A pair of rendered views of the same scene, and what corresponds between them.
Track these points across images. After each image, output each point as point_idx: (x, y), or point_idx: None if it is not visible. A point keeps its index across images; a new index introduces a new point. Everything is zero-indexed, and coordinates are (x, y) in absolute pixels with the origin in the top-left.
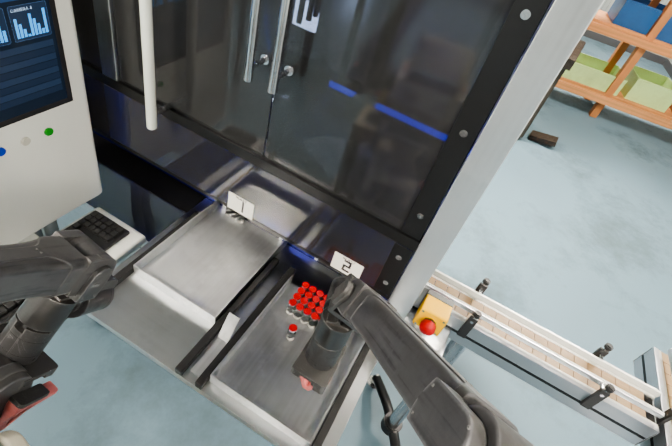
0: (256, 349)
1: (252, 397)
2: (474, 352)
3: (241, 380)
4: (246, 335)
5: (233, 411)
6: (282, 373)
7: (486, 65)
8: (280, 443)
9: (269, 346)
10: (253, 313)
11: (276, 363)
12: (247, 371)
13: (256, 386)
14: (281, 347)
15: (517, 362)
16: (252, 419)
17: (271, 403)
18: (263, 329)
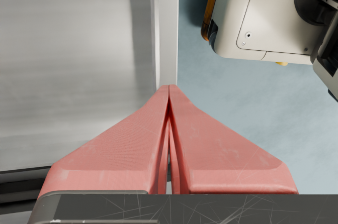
0: (57, 120)
1: (136, 72)
2: None
3: (123, 103)
4: (55, 153)
5: (174, 80)
6: (54, 56)
7: None
8: None
9: (30, 108)
10: (9, 171)
11: (47, 78)
12: (102, 106)
13: (113, 79)
14: (10, 90)
15: None
16: (167, 47)
17: (121, 37)
18: (13, 135)
